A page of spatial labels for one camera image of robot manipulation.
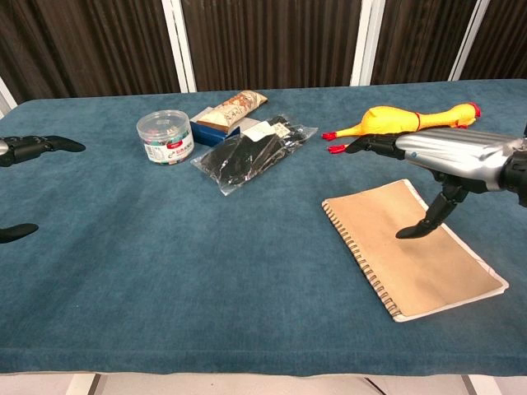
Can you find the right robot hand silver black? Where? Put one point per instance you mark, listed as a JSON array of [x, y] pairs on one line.
[[449, 158]]

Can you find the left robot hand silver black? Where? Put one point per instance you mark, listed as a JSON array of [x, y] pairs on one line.
[[37, 145]]

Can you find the brown kraft spiral notebook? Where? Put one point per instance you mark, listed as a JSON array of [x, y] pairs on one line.
[[411, 271]]

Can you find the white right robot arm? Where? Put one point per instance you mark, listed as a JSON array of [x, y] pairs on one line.
[[516, 168]]

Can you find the yellow rubber chicken toy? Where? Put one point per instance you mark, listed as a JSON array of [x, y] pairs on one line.
[[387, 121]]

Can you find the dark brown pleated curtain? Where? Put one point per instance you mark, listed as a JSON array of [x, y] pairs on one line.
[[82, 45], [271, 41], [420, 37], [506, 41]]

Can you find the clear jar of binder clips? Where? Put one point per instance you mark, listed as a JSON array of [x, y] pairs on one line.
[[164, 136]]

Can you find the blue cardboard box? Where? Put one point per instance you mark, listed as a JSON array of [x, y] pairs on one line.
[[206, 136]]

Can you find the blue table cloth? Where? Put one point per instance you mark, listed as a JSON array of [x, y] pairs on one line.
[[164, 267]]

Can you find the beige printed snack packet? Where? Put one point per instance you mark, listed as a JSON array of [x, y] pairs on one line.
[[234, 109]]

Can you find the plastic bag of black items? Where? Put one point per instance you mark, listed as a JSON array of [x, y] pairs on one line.
[[247, 156]]

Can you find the white partition post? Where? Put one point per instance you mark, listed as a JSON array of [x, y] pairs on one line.
[[7, 96], [469, 41], [368, 41], [179, 45]]

